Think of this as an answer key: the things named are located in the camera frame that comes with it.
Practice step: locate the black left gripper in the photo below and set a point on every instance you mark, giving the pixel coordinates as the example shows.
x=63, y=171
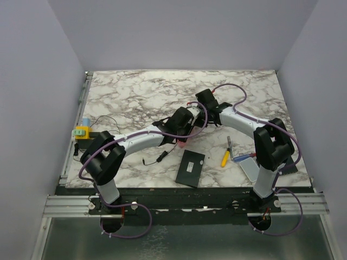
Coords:
x=189, y=127

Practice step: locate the white grey phone case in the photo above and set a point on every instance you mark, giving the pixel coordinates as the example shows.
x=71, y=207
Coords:
x=250, y=168

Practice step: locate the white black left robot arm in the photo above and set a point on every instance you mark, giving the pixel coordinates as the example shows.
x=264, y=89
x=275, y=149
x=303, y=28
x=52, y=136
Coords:
x=104, y=156

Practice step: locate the pink power strip socket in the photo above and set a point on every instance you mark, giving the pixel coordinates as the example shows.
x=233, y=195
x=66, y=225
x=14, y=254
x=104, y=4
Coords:
x=182, y=144

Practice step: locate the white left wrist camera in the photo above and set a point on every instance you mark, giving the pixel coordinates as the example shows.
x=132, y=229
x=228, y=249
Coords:
x=195, y=111

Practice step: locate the green plug adapter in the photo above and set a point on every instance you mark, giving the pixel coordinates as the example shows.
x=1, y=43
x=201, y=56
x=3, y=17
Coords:
x=78, y=132

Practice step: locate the yellow plug adapter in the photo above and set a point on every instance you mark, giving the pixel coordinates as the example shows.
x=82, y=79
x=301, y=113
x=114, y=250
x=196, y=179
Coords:
x=87, y=135

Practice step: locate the blue red screwdriver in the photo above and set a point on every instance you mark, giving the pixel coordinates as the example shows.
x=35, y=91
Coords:
x=243, y=157

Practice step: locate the aluminium frame rail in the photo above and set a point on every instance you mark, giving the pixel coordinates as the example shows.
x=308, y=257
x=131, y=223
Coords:
x=66, y=207

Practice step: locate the black rectangular box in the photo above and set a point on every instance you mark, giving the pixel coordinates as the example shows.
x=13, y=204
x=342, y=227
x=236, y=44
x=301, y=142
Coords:
x=190, y=169

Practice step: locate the yellow handled utility knife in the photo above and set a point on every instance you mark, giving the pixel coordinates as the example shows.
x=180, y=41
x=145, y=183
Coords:
x=228, y=153

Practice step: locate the black adapter with cord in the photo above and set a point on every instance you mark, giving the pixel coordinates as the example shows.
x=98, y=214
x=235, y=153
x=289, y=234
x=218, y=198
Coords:
x=160, y=158

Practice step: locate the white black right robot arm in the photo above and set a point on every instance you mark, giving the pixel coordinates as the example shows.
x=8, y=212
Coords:
x=273, y=144

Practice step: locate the black flat plate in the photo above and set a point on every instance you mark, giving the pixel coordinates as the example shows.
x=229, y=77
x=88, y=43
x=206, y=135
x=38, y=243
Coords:
x=289, y=167

